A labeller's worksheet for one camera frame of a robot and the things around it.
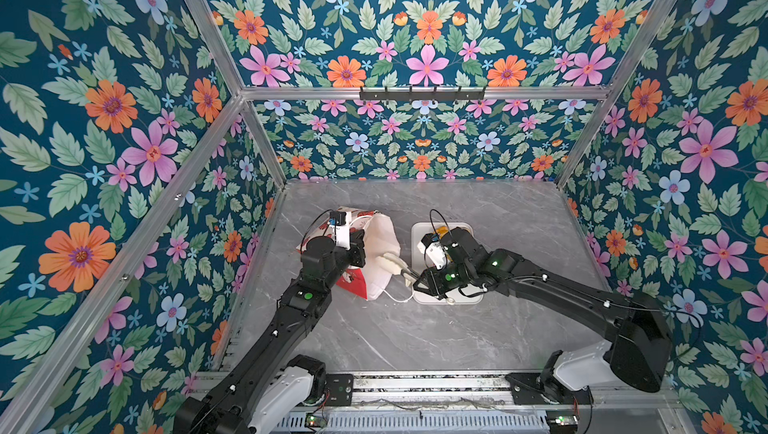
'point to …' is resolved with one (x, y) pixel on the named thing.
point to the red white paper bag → (381, 235)
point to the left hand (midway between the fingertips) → (367, 225)
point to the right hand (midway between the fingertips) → (417, 283)
